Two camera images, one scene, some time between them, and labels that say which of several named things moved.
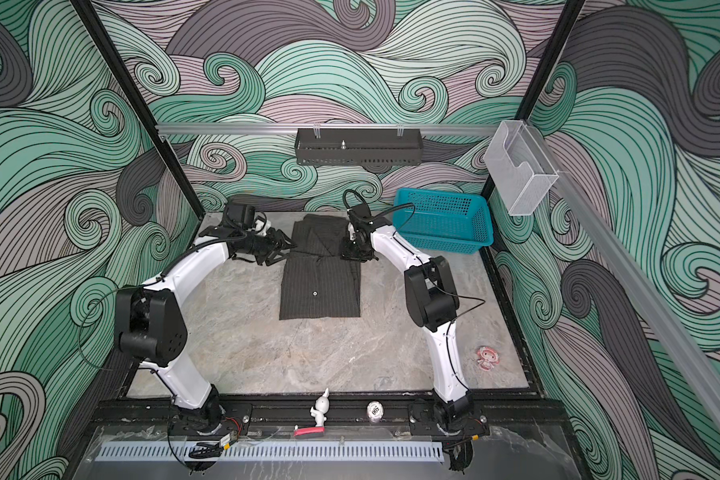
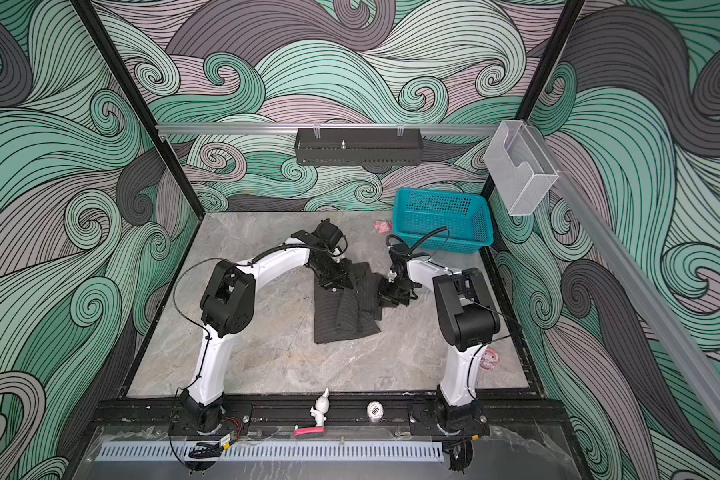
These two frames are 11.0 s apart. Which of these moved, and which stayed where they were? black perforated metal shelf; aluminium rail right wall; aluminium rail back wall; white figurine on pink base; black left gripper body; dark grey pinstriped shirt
Moved: black left gripper body; dark grey pinstriped shirt
Stayed: black perforated metal shelf; aluminium rail right wall; white figurine on pink base; aluminium rail back wall
